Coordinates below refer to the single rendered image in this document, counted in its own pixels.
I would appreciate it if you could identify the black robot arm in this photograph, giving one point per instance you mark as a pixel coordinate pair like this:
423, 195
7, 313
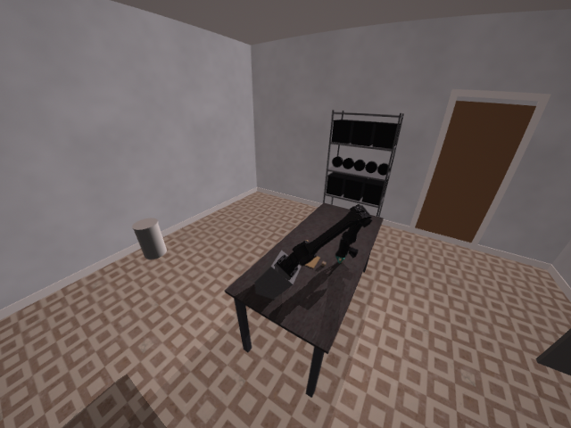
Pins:
305, 251

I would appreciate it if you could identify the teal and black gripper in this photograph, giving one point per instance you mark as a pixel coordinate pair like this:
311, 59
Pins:
339, 255

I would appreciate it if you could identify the tan flat mat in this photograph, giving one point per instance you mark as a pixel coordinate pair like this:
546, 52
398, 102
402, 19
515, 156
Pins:
313, 263

